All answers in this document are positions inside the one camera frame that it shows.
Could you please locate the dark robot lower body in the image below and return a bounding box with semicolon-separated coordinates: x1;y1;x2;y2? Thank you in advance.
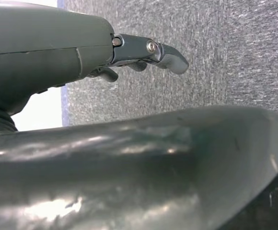
217;149;278;230

